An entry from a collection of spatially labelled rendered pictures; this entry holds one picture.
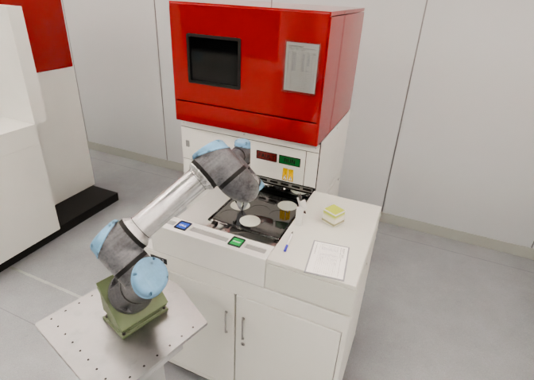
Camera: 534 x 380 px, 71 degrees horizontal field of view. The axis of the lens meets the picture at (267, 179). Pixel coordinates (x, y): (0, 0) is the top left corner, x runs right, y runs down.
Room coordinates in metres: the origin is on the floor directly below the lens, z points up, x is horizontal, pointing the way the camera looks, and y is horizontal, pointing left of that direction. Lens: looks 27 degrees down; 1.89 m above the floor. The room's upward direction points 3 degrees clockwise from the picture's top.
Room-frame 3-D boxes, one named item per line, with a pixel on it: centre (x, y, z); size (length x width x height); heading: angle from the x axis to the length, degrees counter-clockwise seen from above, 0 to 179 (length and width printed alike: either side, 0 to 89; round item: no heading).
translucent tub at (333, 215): (1.43, -0.31, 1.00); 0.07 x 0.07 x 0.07; 42
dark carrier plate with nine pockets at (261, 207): (1.61, 0.03, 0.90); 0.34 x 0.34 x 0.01; 68
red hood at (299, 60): (2.18, 0.00, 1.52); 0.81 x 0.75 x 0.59; 68
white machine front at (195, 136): (1.89, 0.12, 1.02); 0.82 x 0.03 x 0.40; 68
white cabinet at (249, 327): (1.48, -0.01, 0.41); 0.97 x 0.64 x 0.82; 68
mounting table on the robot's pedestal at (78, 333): (0.96, 0.47, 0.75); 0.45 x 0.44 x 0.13; 143
